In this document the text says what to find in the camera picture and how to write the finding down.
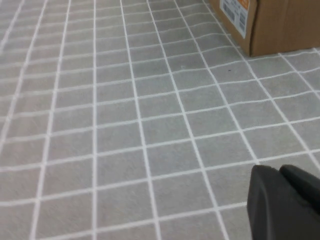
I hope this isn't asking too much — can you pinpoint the brown cardboard shoe box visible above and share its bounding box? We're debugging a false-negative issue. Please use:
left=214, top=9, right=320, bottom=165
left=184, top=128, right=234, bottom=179
left=208, top=0, right=320, bottom=58

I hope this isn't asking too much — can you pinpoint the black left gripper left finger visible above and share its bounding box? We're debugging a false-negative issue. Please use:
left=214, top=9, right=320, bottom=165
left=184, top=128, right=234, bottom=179
left=246, top=164, right=320, bottom=240

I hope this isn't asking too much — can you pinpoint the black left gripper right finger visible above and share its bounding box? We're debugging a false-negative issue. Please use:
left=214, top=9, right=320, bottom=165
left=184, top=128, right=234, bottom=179
left=279, top=164, right=320, bottom=199

